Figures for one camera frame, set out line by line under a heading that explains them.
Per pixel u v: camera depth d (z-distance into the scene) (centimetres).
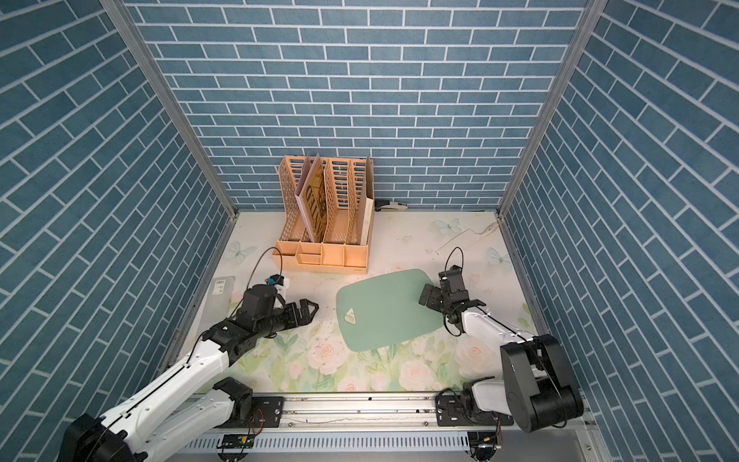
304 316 74
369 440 71
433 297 83
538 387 42
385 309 96
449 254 110
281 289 75
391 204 122
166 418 47
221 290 95
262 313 64
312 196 92
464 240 112
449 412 74
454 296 70
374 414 77
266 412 73
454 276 71
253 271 63
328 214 105
